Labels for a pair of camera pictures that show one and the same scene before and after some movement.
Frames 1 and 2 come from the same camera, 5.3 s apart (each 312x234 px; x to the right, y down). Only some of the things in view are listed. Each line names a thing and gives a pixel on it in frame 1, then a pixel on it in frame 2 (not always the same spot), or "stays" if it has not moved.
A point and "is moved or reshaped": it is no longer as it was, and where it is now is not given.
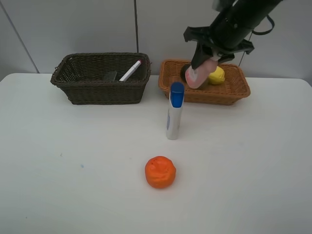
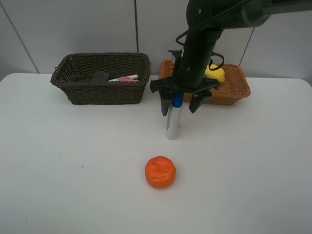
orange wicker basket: x=234 y=87 stays
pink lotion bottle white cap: x=195 y=77 is moved or reshaped
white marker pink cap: x=130 y=71 → x=116 y=80
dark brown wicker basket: x=81 y=76 stays
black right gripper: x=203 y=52 → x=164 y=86
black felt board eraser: x=110 y=75 → x=101 y=75
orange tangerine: x=160 y=171 stays
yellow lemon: x=218 y=77 stays
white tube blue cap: x=177 y=91 stays
